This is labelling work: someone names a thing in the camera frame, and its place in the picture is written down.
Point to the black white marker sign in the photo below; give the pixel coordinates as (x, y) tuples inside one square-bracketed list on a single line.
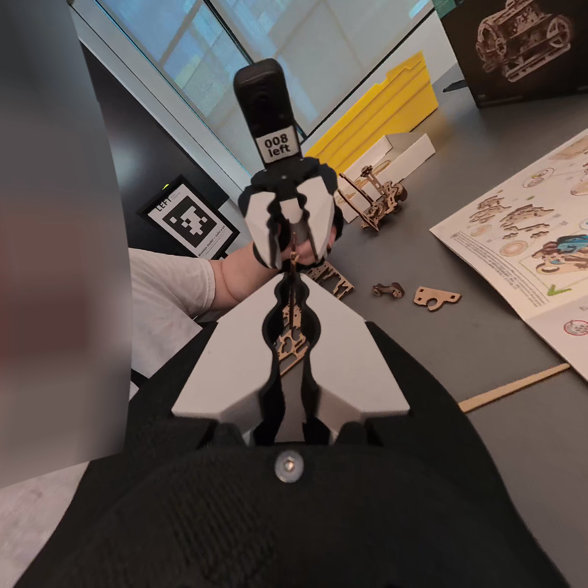
[(188, 220)]

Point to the person's left forearm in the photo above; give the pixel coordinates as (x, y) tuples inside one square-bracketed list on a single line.
[(239, 280)]

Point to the black model kit box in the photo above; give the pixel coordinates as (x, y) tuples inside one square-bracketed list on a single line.
[(505, 69)]

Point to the small dark wooden wheel part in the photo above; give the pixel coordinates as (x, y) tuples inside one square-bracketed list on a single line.
[(388, 290)]

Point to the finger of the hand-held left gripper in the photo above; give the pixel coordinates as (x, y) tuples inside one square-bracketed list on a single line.
[(321, 211), (259, 220)]

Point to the stack of yellow plastic bins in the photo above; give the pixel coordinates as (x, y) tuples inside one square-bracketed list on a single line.
[(390, 105)]

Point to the white cardboard box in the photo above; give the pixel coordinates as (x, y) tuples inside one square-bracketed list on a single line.
[(413, 151)]

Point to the partly built wooden model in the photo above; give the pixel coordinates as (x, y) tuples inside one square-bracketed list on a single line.
[(381, 202)]

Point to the flat wooden bracket part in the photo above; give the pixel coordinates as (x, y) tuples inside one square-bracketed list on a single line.
[(432, 298)]

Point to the laser-cut wooden parts sheet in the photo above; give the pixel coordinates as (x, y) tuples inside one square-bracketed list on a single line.
[(335, 282)]

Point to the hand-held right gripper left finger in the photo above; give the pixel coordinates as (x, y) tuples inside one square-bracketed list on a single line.
[(220, 367)]

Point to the illustrated instruction booklet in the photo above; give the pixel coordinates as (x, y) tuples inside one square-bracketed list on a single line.
[(514, 257)]

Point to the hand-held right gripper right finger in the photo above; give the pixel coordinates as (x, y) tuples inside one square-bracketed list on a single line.
[(358, 367)]

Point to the person's left hand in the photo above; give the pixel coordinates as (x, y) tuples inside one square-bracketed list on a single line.
[(304, 250)]

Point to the large glass window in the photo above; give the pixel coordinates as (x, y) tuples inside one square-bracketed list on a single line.
[(275, 46)]

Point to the thin wooden stick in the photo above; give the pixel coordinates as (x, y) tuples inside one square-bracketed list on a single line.
[(514, 388)]

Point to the wooden model part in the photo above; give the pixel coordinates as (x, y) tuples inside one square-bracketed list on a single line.
[(294, 259)]

